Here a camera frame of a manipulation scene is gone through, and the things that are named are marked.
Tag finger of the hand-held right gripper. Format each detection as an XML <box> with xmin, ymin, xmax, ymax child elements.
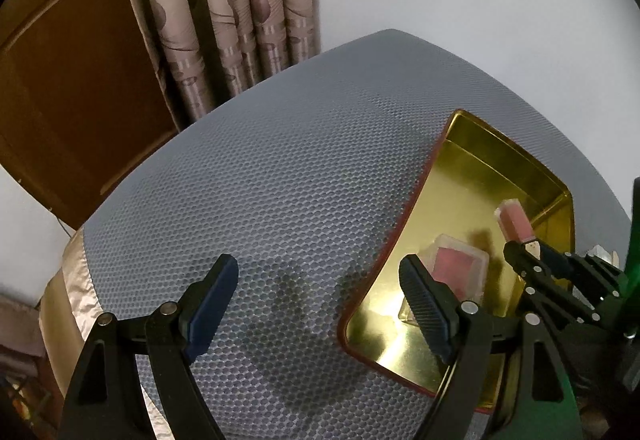
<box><xmin>537</xmin><ymin>245</ymin><xmax>627</xmax><ymax>301</ymax></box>
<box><xmin>504</xmin><ymin>241</ymin><xmax>607</xmax><ymax>327</ymax></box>

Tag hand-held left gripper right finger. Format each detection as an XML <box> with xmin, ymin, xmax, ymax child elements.
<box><xmin>398</xmin><ymin>254</ymin><xmax>583</xmax><ymax>440</ymax></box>

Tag brown wooden door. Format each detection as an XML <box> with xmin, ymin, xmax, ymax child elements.
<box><xmin>0</xmin><ymin>0</ymin><xmax>193</xmax><ymax>228</ymax></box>

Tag gold satin cloth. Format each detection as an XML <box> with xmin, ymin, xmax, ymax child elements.
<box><xmin>40</xmin><ymin>230</ymin><xmax>166</xmax><ymax>440</ymax></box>

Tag red and gold tin tray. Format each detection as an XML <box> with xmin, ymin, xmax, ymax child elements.
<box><xmin>334</xmin><ymin>108</ymin><xmax>573</xmax><ymax>416</ymax></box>

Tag grey honeycomb mat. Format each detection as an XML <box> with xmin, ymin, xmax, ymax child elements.
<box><xmin>80</xmin><ymin>28</ymin><xmax>633</xmax><ymax>440</ymax></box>

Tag pink lip gloss tube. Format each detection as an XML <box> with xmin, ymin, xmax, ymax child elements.
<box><xmin>494</xmin><ymin>200</ymin><xmax>543</xmax><ymax>263</ymax></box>

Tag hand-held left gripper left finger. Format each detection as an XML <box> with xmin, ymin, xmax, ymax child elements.
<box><xmin>62</xmin><ymin>254</ymin><xmax>240</xmax><ymax>440</ymax></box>

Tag clear box with pink insert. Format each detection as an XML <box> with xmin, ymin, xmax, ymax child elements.
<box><xmin>398</xmin><ymin>234</ymin><xmax>490</xmax><ymax>325</ymax></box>

